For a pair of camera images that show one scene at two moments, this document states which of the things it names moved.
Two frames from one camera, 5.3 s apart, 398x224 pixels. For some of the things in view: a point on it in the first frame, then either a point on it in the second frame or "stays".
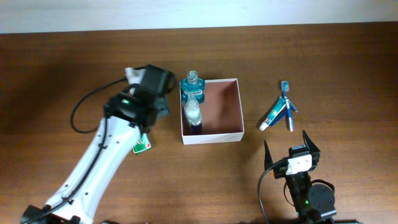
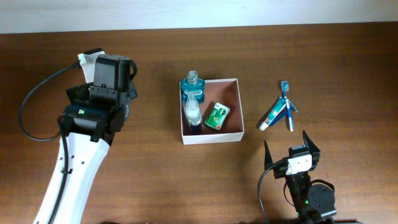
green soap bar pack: [143, 144] -> [217, 116]
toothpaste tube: [274, 114] stays
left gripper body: [165, 106] -> [131, 92]
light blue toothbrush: [285, 87] stays
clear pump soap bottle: [193, 114] stays
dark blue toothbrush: [283, 113] stays
